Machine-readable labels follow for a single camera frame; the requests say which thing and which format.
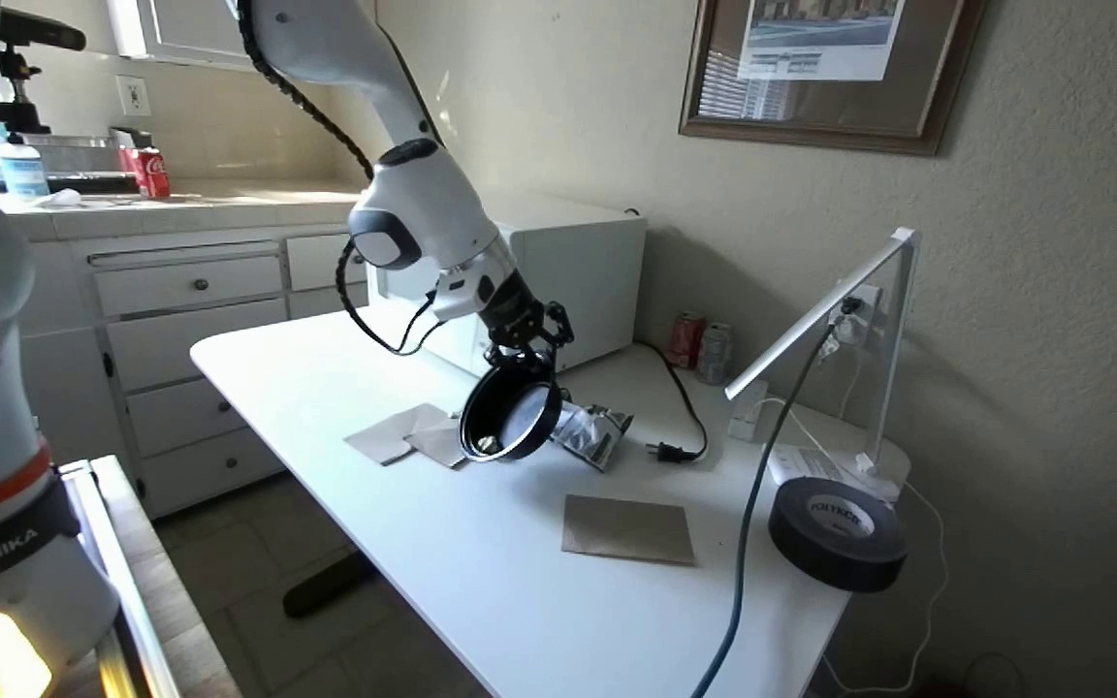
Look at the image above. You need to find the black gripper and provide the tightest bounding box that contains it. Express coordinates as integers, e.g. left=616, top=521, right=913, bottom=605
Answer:
left=479, top=262, right=578, bottom=383

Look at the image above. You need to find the silver foil packet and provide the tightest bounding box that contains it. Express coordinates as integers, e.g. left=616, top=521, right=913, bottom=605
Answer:
left=552, top=401, right=637, bottom=474

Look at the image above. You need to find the brown paper napkin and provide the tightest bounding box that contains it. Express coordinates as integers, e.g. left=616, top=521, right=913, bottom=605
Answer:
left=408, top=412, right=479, bottom=474
left=340, top=401, right=457, bottom=469

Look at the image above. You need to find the red snack packet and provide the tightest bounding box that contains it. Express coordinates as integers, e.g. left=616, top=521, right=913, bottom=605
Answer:
left=669, top=308, right=708, bottom=379

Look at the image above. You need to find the white and red packet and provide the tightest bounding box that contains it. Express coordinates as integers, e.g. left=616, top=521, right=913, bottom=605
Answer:
left=700, top=313, right=746, bottom=388

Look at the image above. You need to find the grey square pad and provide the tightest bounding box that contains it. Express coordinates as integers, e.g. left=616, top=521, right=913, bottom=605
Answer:
left=558, top=492, right=700, bottom=569

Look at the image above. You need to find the white bottle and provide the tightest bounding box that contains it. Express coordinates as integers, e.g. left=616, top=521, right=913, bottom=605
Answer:
left=721, top=224, right=920, bottom=509

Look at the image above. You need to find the black table foot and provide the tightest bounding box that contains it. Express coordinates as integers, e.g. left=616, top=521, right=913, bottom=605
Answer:
left=278, top=548, right=383, bottom=620

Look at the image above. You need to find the white kitchen drawer cabinet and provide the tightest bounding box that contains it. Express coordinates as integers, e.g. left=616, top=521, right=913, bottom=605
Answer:
left=11, top=189, right=377, bottom=521

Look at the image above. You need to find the black tape roll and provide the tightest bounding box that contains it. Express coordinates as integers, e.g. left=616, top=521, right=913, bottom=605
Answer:
left=770, top=474, right=913, bottom=598

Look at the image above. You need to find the robot mounting stand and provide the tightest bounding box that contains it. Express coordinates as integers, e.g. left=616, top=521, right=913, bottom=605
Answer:
left=0, top=448, right=244, bottom=698

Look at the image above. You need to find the clear sanitizer bottle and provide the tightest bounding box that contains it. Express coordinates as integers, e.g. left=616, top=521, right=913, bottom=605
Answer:
left=0, top=128, right=55, bottom=204

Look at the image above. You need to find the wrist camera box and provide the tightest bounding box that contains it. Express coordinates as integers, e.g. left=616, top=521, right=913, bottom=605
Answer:
left=432, top=262, right=511, bottom=326

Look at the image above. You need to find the black power cable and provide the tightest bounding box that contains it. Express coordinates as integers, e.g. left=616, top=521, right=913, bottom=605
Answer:
left=634, top=340, right=713, bottom=464

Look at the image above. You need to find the brown framed wall picture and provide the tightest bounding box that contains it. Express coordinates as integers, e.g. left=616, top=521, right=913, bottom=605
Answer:
left=679, top=0, right=982, bottom=160

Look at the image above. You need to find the white wall outlet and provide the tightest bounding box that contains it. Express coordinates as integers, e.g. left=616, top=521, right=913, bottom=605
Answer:
left=840, top=282, right=890, bottom=350

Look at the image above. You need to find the white light switch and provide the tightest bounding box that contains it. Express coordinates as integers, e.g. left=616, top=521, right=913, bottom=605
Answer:
left=113, top=75, right=156, bottom=125

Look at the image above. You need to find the black camera on tripod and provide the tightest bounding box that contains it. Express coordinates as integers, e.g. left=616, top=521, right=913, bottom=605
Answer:
left=0, top=4, right=88, bottom=132

